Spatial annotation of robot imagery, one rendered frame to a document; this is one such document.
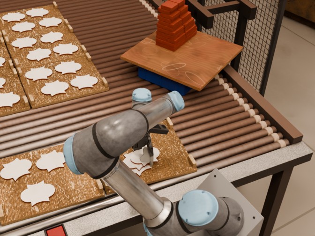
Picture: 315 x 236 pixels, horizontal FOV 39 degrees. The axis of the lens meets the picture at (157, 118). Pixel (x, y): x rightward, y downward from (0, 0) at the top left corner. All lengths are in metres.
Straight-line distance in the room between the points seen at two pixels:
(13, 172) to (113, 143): 0.82
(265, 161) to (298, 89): 2.19
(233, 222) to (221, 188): 0.16
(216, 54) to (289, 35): 2.59
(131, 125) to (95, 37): 1.66
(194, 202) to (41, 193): 0.69
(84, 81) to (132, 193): 1.14
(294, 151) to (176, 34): 0.89
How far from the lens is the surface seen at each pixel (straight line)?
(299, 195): 3.26
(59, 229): 1.77
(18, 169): 1.98
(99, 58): 2.68
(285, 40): 4.94
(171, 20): 2.44
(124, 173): 1.37
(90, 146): 1.26
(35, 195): 1.87
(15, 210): 1.85
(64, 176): 1.93
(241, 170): 2.01
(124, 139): 1.24
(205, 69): 2.37
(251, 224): 1.61
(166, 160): 1.98
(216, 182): 1.70
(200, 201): 1.46
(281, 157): 2.12
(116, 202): 1.85
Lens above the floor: 2.35
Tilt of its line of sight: 40 degrees down
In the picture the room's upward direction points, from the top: 3 degrees clockwise
